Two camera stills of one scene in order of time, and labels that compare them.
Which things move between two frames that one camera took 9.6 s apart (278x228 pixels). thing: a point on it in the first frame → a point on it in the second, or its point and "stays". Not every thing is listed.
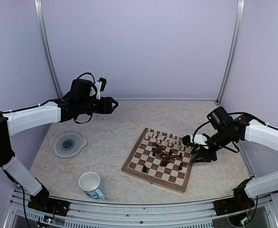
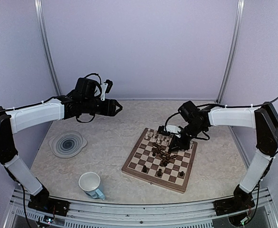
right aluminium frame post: [240, 8] stays
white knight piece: [161, 137] stays
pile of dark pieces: [165, 158] stays
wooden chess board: [161, 157] stays
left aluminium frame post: [39, 7] stays
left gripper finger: [117, 104] → [118, 110]
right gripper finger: [203, 159] → [174, 144]
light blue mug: [90, 182] stays
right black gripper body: [206, 153] → [186, 144]
